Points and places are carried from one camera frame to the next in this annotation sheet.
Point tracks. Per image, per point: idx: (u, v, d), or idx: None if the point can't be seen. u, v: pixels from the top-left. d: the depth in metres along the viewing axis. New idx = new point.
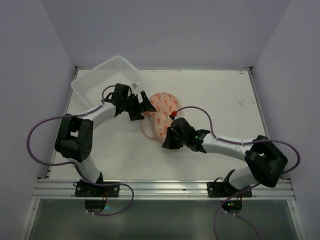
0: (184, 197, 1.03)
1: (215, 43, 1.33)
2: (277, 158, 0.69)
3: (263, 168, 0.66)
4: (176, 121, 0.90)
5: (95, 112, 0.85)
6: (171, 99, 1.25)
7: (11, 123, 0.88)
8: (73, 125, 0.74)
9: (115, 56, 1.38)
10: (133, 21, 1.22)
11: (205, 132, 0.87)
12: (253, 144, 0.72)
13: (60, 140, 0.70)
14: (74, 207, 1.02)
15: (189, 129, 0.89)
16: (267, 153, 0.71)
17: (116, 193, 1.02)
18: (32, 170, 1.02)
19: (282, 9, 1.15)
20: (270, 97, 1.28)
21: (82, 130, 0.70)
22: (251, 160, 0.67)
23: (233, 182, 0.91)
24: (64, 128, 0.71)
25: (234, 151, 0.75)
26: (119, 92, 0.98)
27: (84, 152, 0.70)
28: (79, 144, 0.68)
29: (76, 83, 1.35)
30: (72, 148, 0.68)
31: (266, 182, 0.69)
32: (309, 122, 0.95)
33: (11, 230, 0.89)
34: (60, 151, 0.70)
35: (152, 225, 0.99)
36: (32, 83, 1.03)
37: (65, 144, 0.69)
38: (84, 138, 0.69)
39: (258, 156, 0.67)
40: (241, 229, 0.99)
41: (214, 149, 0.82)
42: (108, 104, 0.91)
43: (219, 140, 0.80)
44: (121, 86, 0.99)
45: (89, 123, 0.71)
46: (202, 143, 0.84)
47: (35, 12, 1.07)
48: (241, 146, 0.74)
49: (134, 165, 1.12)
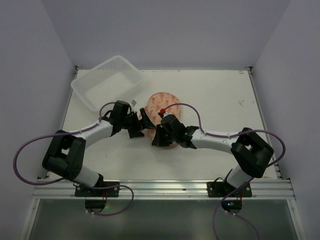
0: (184, 196, 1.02)
1: (214, 43, 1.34)
2: (263, 150, 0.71)
3: (250, 159, 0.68)
4: (165, 117, 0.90)
5: (91, 130, 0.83)
6: (173, 101, 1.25)
7: (10, 123, 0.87)
8: (65, 142, 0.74)
9: (115, 56, 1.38)
10: (133, 20, 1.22)
11: (194, 129, 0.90)
12: (238, 136, 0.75)
13: (49, 157, 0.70)
14: (74, 207, 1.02)
15: (179, 126, 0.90)
16: (253, 145, 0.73)
17: (116, 193, 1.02)
18: (31, 170, 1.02)
19: (282, 9, 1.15)
20: (270, 97, 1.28)
21: (73, 149, 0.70)
22: (238, 151, 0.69)
23: (232, 182, 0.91)
24: (55, 145, 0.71)
25: (222, 144, 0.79)
26: (117, 111, 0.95)
27: (72, 172, 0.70)
28: (68, 164, 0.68)
29: (76, 83, 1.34)
30: (60, 167, 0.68)
31: (254, 173, 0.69)
32: (309, 122, 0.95)
33: (11, 231, 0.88)
34: (48, 167, 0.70)
35: (152, 225, 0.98)
36: (32, 82, 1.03)
37: (54, 162, 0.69)
38: (74, 157, 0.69)
39: (244, 147, 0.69)
40: (241, 229, 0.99)
41: (203, 144, 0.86)
42: (105, 122, 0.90)
43: (207, 135, 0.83)
44: (121, 104, 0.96)
45: (80, 142, 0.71)
46: (192, 139, 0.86)
47: (35, 11, 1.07)
48: (226, 138, 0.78)
49: (134, 165, 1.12)
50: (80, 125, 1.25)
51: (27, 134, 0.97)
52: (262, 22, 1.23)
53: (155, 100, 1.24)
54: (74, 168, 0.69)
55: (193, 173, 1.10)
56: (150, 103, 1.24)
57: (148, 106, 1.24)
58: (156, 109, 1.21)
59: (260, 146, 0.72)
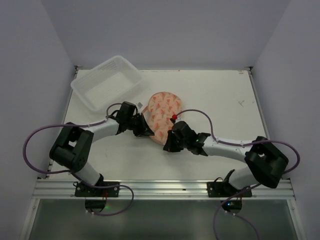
0: (184, 196, 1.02)
1: (214, 43, 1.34)
2: (278, 160, 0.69)
3: (264, 169, 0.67)
4: (176, 124, 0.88)
5: (98, 125, 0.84)
6: (174, 100, 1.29)
7: (10, 123, 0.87)
8: (73, 135, 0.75)
9: (115, 56, 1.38)
10: (133, 20, 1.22)
11: (205, 136, 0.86)
12: (252, 145, 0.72)
13: (57, 146, 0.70)
14: (74, 207, 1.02)
15: (190, 133, 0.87)
16: (267, 154, 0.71)
17: (116, 193, 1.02)
18: (32, 170, 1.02)
19: (281, 9, 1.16)
20: (270, 97, 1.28)
21: (81, 141, 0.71)
22: (252, 161, 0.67)
23: (234, 183, 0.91)
24: (64, 136, 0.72)
25: (235, 153, 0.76)
26: (124, 111, 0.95)
27: (78, 164, 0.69)
28: (75, 154, 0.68)
29: (76, 83, 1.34)
30: (67, 156, 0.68)
31: (267, 183, 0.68)
32: (308, 122, 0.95)
33: (11, 231, 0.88)
34: (54, 158, 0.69)
35: (152, 225, 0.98)
36: (32, 82, 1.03)
37: (61, 153, 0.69)
38: (82, 148, 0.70)
39: (258, 157, 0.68)
40: (241, 229, 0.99)
41: (215, 151, 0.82)
42: (112, 120, 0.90)
43: (219, 142, 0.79)
44: (128, 105, 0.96)
45: (89, 135, 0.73)
46: (203, 146, 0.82)
47: (35, 11, 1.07)
48: (241, 147, 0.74)
49: (134, 165, 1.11)
50: None
51: (27, 134, 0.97)
52: (262, 22, 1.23)
53: (156, 99, 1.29)
54: (80, 159, 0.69)
55: (193, 173, 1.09)
56: (151, 102, 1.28)
57: (149, 105, 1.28)
58: (157, 108, 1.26)
59: (274, 156, 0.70)
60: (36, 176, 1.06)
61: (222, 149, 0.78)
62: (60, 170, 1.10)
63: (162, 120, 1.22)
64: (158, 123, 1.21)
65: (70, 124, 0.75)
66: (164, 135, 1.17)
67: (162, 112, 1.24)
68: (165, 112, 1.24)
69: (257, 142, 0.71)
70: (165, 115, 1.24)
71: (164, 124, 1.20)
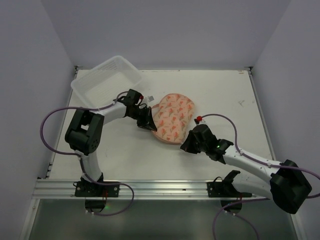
0: (184, 196, 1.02)
1: (214, 43, 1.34)
2: (303, 187, 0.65)
3: (288, 195, 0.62)
4: (197, 128, 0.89)
5: (108, 109, 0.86)
6: (187, 103, 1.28)
7: (10, 123, 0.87)
8: (85, 118, 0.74)
9: (115, 56, 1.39)
10: (133, 21, 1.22)
11: (227, 143, 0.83)
12: (279, 168, 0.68)
13: (71, 131, 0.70)
14: (74, 207, 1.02)
15: (211, 137, 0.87)
16: (292, 179, 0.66)
17: (116, 193, 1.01)
18: (31, 170, 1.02)
19: (281, 9, 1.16)
20: (270, 97, 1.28)
21: (93, 123, 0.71)
22: (277, 184, 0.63)
23: (237, 187, 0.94)
24: (76, 120, 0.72)
25: (259, 171, 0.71)
26: (131, 96, 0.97)
27: (92, 145, 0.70)
28: (88, 136, 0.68)
29: (76, 83, 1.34)
30: (81, 139, 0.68)
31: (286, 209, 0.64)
32: (309, 122, 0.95)
33: (11, 231, 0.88)
34: (69, 141, 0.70)
35: (152, 225, 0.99)
36: (32, 82, 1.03)
37: (75, 136, 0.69)
38: (95, 130, 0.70)
39: (284, 182, 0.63)
40: (241, 229, 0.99)
41: (237, 163, 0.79)
42: (120, 104, 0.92)
43: (243, 155, 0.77)
44: (134, 91, 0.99)
45: (100, 117, 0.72)
46: (224, 154, 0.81)
47: (35, 11, 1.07)
48: (266, 167, 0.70)
49: (134, 165, 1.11)
50: None
51: (26, 134, 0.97)
52: (262, 22, 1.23)
53: (170, 98, 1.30)
54: (94, 141, 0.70)
55: (193, 173, 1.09)
56: (165, 99, 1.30)
57: (162, 102, 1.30)
58: (168, 106, 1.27)
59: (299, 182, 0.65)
60: (36, 176, 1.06)
61: (246, 163, 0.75)
62: (60, 170, 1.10)
63: (168, 118, 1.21)
64: (163, 120, 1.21)
65: (81, 107, 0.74)
66: (166, 132, 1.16)
67: (171, 111, 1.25)
68: (174, 112, 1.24)
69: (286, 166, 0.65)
70: (172, 115, 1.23)
71: (169, 122, 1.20)
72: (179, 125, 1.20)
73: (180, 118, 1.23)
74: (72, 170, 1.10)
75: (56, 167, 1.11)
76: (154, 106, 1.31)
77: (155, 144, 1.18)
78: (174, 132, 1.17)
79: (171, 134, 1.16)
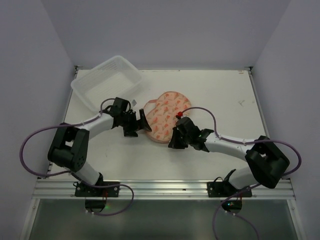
0: (184, 196, 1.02)
1: (215, 43, 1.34)
2: (279, 161, 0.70)
3: (264, 168, 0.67)
4: (180, 120, 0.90)
5: (92, 122, 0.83)
6: (183, 103, 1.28)
7: (10, 123, 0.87)
8: (69, 134, 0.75)
9: (115, 56, 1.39)
10: (133, 21, 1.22)
11: (209, 132, 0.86)
12: (254, 144, 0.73)
13: (54, 148, 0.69)
14: (74, 207, 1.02)
15: (193, 129, 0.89)
16: (269, 154, 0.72)
17: (117, 193, 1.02)
18: (32, 170, 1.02)
19: (281, 9, 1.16)
20: (270, 97, 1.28)
21: (78, 139, 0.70)
22: (252, 159, 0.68)
23: (234, 182, 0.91)
24: (60, 137, 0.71)
25: (237, 151, 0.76)
26: (118, 105, 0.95)
27: (78, 162, 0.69)
28: (73, 154, 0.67)
29: (76, 83, 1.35)
30: (66, 156, 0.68)
31: (266, 183, 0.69)
32: (309, 122, 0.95)
33: (11, 231, 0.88)
34: (53, 159, 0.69)
35: (152, 225, 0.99)
36: (32, 82, 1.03)
37: (59, 154, 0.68)
38: (79, 146, 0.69)
39: (259, 156, 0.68)
40: (241, 229, 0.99)
41: (217, 148, 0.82)
42: (105, 115, 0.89)
43: (222, 139, 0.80)
44: (121, 99, 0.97)
45: (85, 132, 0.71)
46: (206, 142, 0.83)
47: (35, 11, 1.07)
48: (242, 145, 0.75)
49: (134, 165, 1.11)
50: None
51: (27, 134, 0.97)
52: (262, 22, 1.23)
53: (168, 96, 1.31)
54: (79, 158, 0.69)
55: (193, 173, 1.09)
56: (162, 97, 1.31)
57: (159, 99, 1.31)
58: (164, 104, 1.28)
59: (275, 157, 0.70)
60: (36, 176, 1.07)
61: (225, 146, 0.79)
62: (60, 170, 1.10)
63: (162, 116, 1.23)
64: (157, 118, 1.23)
65: (64, 124, 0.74)
66: (158, 130, 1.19)
67: (166, 110, 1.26)
68: (169, 110, 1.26)
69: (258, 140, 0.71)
70: (167, 113, 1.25)
71: (162, 120, 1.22)
72: (172, 124, 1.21)
73: (174, 117, 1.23)
74: None
75: (56, 167, 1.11)
76: (151, 102, 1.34)
77: (155, 144, 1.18)
78: (166, 130, 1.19)
79: (163, 132, 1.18)
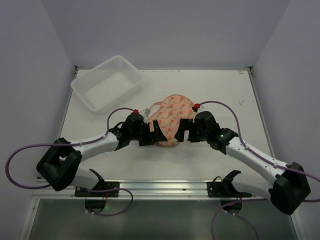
0: (184, 196, 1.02)
1: (215, 43, 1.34)
2: (303, 191, 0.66)
3: (287, 196, 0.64)
4: (201, 115, 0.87)
5: (92, 143, 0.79)
6: (189, 107, 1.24)
7: (10, 122, 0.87)
8: (63, 150, 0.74)
9: (115, 56, 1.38)
10: (133, 21, 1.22)
11: (230, 132, 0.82)
12: (285, 169, 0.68)
13: (44, 162, 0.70)
14: (74, 207, 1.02)
15: (214, 126, 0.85)
16: (294, 181, 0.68)
17: (117, 193, 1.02)
18: (31, 170, 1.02)
19: (281, 9, 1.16)
20: (270, 97, 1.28)
21: (67, 161, 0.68)
22: (279, 186, 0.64)
23: (238, 188, 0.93)
24: (52, 153, 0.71)
25: (263, 170, 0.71)
26: (128, 125, 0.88)
27: (63, 183, 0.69)
28: (58, 175, 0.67)
29: (76, 83, 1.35)
30: (52, 174, 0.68)
31: (282, 207, 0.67)
32: (308, 122, 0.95)
33: (11, 231, 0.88)
34: (40, 172, 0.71)
35: (153, 225, 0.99)
36: (32, 82, 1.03)
37: (47, 170, 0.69)
38: (65, 170, 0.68)
39: (288, 185, 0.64)
40: (242, 230, 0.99)
41: (238, 156, 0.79)
42: (111, 137, 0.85)
43: (248, 150, 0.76)
44: (133, 119, 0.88)
45: (76, 157, 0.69)
46: (227, 146, 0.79)
47: (35, 11, 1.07)
48: (271, 166, 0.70)
49: (134, 166, 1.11)
50: (80, 125, 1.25)
51: (26, 133, 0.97)
52: (262, 22, 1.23)
53: (173, 99, 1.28)
54: (64, 180, 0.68)
55: (193, 173, 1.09)
56: (167, 100, 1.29)
57: (164, 101, 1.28)
58: (168, 107, 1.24)
59: (300, 186, 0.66)
60: (36, 176, 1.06)
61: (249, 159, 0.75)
62: None
63: (167, 119, 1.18)
64: (161, 120, 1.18)
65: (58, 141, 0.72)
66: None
67: (170, 113, 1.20)
68: (173, 114, 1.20)
69: (290, 169, 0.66)
70: (171, 117, 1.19)
71: (166, 124, 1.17)
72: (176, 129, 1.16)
73: (179, 121, 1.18)
74: None
75: None
76: (157, 103, 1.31)
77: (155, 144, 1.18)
78: (168, 135, 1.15)
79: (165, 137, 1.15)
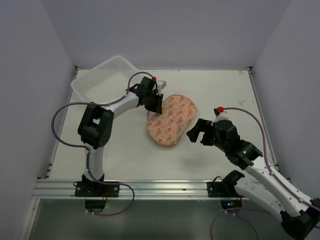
0: (184, 196, 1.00)
1: (215, 43, 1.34)
2: (317, 222, 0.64)
3: (307, 229, 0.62)
4: (221, 124, 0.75)
5: (118, 102, 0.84)
6: (189, 107, 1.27)
7: (9, 121, 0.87)
8: (96, 113, 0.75)
9: (115, 56, 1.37)
10: (133, 20, 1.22)
11: (252, 146, 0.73)
12: (309, 206, 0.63)
13: (82, 126, 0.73)
14: (76, 208, 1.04)
15: (235, 138, 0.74)
16: None
17: (117, 193, 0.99)
18: (31, 170, 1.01)
19: (281, 9, 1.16)
20: (270, 97, 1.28)
21: (102, 120, 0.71)
22: (303, 223, 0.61)
23: (239, 191, 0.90)
24: (88, 115, 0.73)
25: (286, 201, 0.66)
26: (144, 86, 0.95)
27: (102, 140, 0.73)
28: (99, 132, 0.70)
29: (76, 83, 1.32)
30: (91, 134, 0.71)
31: (295, 233, 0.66)
32: (309, 121, 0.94)
33: (12, 232, 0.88)
34: (81, 135, 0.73)
35: (153, 225, 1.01)
36: (31, 81, 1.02)
37: (87, 130, 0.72)
38: (103, 127, 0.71)
39: (310, 223, 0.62)
40: (241, 231, 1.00)
41: (259, 179, 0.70)
42: (131, 95, 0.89)
43: (273, 177, 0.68)
44: (149, 80, 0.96)
45: (109, 114, 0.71)
46: (251, 166, 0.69)
47: (34, 11, 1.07)
48: (296, 201, 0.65)
49: (132, 165, 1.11)
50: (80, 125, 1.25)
51: (25, 133, 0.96)
52: (262, 22, 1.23)
53: (173, 100, 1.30)
54: (104, 136, 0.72)
55: (194, 174, 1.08)
56: (167, 101, 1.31)
57: (164, 102, 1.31)
58: (168, 107, 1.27)
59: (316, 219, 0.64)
60: (36, 176, 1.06)
61: (272, 187, 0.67)
62: (61, 170, 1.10)
63: (166, 119, 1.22)
64: (161, 120, 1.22)
65: (92, 103, 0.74)
66: (160, 133, 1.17)
67: (170, 113, 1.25)
68: (173, 114, 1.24)
69: (317, 208, 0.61)
70: (171, 117, 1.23)
71: (165, 124, 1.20)
72: (175, 128, 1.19)
73: (178, 121, 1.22)
74: (71, 170, 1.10)
75: (56, 167, 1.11)
76: None
77: (155, 145, 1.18)
78: (168, 134, 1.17)
79: (165, 136, 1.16)
